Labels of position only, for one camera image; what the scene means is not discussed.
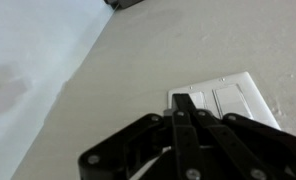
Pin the white double switch wall plate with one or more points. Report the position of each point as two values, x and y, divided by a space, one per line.
254 100

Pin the white rocker light switch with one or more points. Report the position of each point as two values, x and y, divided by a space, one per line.
231 100
198 99

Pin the dark object on floor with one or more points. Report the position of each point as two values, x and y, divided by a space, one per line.
124 3

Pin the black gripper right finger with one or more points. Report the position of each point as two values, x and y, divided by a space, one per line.
254 150

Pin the small plate screw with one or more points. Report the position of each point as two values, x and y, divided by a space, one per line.
222 79
190 87

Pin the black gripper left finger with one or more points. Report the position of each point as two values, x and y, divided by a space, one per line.
121 150

